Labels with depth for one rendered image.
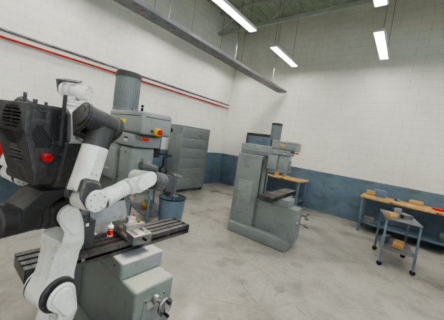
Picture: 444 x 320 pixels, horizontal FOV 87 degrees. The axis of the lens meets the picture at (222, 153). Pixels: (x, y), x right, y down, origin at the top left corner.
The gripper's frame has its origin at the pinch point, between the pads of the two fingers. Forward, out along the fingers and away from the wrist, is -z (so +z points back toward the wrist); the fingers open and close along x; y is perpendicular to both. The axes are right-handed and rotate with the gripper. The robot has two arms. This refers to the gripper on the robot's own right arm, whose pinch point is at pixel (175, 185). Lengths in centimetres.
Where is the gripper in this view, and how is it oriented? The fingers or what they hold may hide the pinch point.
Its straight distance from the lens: 129.0
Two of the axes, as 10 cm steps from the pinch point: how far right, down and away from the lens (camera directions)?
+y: -8.7, -0.4, 4.9
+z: -4.7, -2.7, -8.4
